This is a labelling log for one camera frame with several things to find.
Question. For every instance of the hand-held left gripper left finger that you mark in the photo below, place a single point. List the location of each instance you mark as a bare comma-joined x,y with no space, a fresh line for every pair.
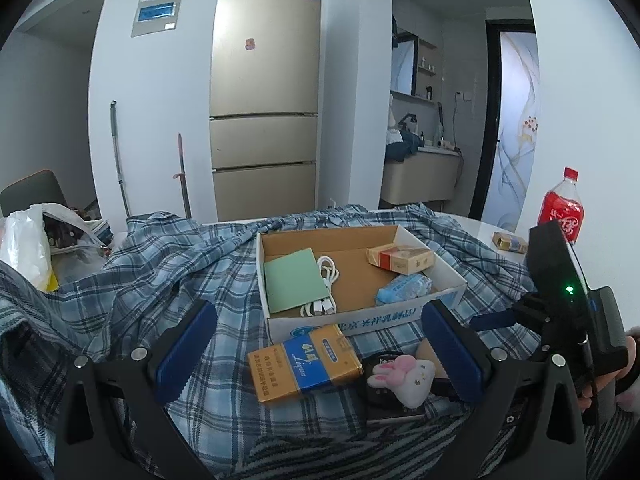
187,355

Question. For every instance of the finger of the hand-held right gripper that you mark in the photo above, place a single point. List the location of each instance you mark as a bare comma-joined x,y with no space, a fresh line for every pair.
492,321

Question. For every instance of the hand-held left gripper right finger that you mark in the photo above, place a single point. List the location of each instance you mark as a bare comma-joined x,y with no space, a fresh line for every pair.
447,355

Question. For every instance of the pink and white bunny plush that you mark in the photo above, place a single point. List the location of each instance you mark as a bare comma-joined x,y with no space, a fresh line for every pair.
410,380

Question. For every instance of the blue tissue pack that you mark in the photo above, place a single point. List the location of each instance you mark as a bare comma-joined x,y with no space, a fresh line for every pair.
402,290

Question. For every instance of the red and white cigarette box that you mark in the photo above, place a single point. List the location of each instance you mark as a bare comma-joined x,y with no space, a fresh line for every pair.
400,260

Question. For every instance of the green pad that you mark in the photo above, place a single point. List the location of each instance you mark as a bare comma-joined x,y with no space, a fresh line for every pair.
295,280

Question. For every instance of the cardboard box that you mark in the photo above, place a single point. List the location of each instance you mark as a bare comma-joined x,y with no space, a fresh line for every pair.
350,260

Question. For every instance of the person's right hand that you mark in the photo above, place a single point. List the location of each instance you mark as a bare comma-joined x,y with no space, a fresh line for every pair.
606,382

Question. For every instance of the small yellow pack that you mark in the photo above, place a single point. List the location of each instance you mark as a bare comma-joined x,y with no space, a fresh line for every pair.
510,242

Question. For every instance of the red soda bottle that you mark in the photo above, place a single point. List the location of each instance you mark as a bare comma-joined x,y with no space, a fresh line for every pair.
562,210

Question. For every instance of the black round case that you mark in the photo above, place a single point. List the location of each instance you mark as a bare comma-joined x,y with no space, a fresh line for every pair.
380,397

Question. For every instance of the blue plaid shirt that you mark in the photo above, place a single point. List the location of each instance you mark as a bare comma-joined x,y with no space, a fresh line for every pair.
150,280

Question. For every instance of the yellow and blue carton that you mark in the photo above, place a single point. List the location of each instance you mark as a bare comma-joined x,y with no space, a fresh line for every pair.
300,365

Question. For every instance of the patterned glass door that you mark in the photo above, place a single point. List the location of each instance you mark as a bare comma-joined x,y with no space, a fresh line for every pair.
515,125

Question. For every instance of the grey striped cloth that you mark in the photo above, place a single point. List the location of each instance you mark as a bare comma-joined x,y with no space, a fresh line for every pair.
310,455

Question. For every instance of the beige vanity cabinet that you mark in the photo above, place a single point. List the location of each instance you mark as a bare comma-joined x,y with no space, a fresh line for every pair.
420,177

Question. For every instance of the white paper roll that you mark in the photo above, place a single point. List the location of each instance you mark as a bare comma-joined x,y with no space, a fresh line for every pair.
443,144

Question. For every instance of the red broom stick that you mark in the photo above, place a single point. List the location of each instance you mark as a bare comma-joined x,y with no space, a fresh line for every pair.
182,180

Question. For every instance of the hanging hair tool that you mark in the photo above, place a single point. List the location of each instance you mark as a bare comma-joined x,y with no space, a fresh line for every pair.
440,120

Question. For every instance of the dark clothes pile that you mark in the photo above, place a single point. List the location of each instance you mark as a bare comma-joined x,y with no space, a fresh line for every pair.
402,147

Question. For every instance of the white plastic bag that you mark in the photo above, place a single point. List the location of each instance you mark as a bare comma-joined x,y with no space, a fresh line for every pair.
25,245

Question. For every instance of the black faucet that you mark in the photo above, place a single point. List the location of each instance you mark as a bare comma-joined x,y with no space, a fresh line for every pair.
409,121

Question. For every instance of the dark chair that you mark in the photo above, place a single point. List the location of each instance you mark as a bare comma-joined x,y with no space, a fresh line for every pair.
32,192

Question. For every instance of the bathroom mirror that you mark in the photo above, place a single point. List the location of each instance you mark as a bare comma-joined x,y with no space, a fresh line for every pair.
405,62

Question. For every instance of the gold refrigerator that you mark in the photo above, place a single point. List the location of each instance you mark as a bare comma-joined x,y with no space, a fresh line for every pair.
265,85

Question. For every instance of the pink fridge magnet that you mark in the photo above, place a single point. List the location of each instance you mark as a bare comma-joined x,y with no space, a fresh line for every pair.
249,44

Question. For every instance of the grey electrical panel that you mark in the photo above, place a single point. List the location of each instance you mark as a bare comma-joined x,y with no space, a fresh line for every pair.
159,5

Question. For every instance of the bathroom wall shelf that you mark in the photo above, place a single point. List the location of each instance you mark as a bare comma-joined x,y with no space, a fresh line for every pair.
430,57

